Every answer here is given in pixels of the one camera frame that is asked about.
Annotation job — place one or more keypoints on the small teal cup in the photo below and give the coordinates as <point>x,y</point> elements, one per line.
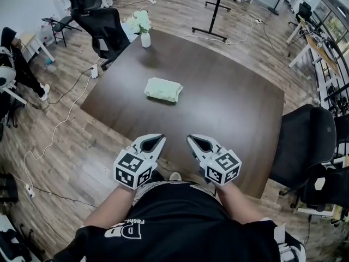
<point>49,61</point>

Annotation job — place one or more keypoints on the person's right forearm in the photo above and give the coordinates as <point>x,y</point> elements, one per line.
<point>237,201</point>

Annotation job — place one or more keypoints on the black floor case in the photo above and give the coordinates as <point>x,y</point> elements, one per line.
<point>8,187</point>

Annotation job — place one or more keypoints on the white power strip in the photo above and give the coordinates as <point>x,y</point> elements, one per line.
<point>29,190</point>
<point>94,72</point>

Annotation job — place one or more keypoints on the person's white shoe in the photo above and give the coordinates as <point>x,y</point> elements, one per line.
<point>175,176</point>

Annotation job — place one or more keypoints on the white ribbed vase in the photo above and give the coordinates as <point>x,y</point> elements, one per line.
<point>145,40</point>

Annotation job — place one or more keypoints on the person's left forearm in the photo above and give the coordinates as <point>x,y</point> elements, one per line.
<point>109,206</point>

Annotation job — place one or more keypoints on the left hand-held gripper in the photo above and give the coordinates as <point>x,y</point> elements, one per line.
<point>132,171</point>

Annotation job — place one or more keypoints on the person's patterned shorts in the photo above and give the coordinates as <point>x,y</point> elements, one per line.
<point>141,195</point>

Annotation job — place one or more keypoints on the white round backpack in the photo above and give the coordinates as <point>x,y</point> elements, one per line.
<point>6,74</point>

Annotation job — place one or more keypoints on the wooden desk with white legs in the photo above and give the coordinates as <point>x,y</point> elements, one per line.
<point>323,53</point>
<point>41,48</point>

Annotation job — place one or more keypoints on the green wet wipe pack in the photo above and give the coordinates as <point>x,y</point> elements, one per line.
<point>163,90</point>

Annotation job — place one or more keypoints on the black office chair with headrest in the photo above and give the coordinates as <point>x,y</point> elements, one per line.
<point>106,29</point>

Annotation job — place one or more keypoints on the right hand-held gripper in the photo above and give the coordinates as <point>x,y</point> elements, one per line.
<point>223,168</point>

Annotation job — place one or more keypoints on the white flower bouquet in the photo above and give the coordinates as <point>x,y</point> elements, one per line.
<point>140,20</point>

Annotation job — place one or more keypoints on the person's black printed t-shirt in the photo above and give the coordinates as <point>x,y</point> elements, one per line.
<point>177,222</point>

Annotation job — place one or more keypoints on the black folding chair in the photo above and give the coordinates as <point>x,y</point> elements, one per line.
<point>61,24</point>

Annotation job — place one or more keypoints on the black pole stand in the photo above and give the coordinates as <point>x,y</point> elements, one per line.
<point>215,12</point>

